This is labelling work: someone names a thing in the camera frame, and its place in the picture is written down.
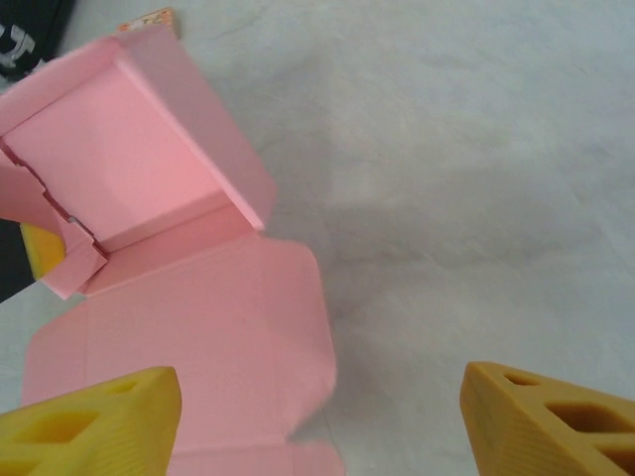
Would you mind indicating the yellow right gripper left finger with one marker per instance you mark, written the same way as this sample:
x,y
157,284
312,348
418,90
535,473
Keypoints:
x,y
89,431

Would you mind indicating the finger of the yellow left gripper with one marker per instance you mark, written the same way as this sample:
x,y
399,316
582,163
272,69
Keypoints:
x,y
47,250

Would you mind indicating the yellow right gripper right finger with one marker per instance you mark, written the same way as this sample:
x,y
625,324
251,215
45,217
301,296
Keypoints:
x,y
546,436

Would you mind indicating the pink paper box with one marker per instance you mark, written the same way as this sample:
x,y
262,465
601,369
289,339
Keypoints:
x,y
198,322

